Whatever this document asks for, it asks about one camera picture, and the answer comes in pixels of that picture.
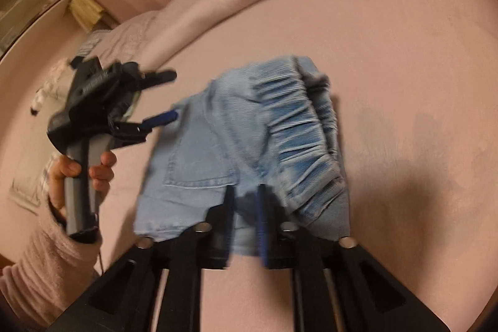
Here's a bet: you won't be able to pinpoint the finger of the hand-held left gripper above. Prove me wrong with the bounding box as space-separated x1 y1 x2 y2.
136 69 177 91
111 110 180 144

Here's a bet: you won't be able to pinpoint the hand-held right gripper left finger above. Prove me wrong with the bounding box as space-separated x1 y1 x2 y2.
47 186 236 332

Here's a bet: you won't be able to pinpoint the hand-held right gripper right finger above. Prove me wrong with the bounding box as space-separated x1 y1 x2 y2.
257 184 452 332

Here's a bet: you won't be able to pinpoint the light blue denim pants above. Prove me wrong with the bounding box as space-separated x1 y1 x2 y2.
133 55 353 259

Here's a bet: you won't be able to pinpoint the person's left forearm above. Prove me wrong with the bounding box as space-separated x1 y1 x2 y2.
0 196 104 329

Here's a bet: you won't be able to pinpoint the person's left hand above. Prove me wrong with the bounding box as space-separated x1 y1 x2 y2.
47 151 117 220

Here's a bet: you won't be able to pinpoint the blue plaid pillow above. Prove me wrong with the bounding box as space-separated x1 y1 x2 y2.
76 30 110 60

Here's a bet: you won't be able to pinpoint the cream wall shelf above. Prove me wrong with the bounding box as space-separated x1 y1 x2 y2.
0 0 74 53

